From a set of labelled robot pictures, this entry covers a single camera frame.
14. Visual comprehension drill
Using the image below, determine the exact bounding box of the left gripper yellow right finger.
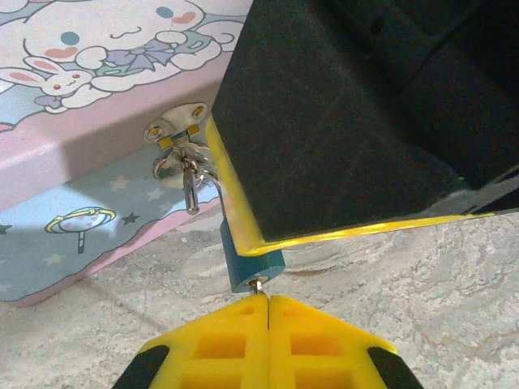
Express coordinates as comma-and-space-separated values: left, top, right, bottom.
268, 294, 425, 389

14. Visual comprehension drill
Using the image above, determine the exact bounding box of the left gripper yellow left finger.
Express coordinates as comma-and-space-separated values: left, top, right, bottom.
111, 293, 270, 389

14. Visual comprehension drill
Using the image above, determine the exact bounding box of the small blue padlock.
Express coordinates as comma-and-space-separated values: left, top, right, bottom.
208, 169, 285, 294

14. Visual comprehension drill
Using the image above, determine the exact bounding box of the spare silver key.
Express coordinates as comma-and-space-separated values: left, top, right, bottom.
181, 158, 203, 216

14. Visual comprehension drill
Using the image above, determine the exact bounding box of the silver metal hasp latch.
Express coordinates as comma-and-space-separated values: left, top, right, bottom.
143, 101, 212, 152

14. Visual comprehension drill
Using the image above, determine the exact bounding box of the pastel cartoon bunny box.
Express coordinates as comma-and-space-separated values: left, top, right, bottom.
0, 0, 253, 310

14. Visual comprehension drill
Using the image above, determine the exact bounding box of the silver key ring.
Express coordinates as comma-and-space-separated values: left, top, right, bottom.
152, 146, 219, 184

